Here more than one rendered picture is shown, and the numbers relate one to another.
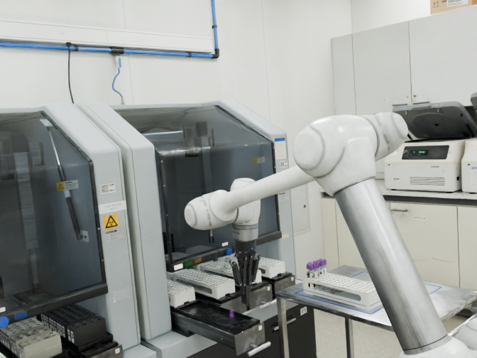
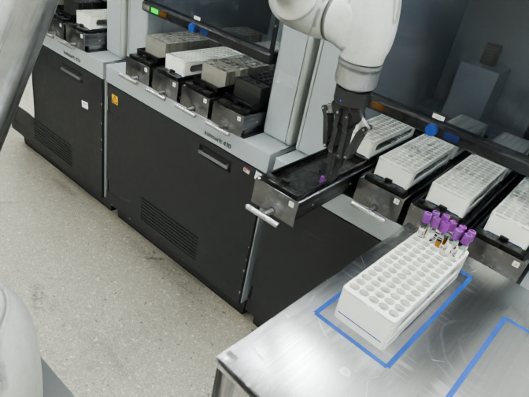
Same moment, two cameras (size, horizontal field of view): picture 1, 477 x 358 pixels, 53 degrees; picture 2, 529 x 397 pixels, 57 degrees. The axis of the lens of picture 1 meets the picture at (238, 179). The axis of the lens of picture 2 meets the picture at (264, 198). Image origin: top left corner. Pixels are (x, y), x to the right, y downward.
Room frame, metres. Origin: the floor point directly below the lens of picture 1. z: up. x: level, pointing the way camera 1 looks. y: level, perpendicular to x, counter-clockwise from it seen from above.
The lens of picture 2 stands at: (1.29, -0.96, 1.39)
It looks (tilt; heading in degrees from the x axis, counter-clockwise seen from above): 31 degrees down; 77
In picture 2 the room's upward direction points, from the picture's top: 12 degrees clockwise
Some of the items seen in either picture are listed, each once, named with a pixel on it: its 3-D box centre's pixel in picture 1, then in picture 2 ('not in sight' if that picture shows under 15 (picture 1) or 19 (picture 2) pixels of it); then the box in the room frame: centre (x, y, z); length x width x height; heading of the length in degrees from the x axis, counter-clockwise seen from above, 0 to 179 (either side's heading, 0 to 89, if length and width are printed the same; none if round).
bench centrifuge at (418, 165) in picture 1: (434, 145); not in sight; (3.70, -1.53, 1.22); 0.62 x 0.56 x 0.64; 131
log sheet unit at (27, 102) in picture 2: not in sight; (18, 79); (0.52, 1.45, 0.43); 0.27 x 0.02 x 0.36; 133
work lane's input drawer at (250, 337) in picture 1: (192, 314); (344, 165); (1.77, 0.22, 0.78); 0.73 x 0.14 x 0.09; 43
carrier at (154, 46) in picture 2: not in sight; (157, 47); (1.20, 0.86, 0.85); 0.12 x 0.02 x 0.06; 133
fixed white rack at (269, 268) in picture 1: (254, 266); (524, 212); (2.16, -0.04, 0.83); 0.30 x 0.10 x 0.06; 43
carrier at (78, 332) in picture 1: (89, 332); (249, 91); (1.51, 0.53, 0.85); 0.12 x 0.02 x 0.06; 133
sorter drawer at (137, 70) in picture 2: not in sight; (201, 59); (1.37, 1.02, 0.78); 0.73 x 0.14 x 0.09; 43
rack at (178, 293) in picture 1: (163, 291); (379, 134); (1.90, 0.34, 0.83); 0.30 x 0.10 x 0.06; 43
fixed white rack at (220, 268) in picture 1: (230, 274); (467, 185); (2.06, 0.07, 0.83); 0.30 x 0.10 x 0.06; 43
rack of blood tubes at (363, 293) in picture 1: (341, 289); (405, 280); (1.72, -0.35, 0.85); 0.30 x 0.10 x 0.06; 40
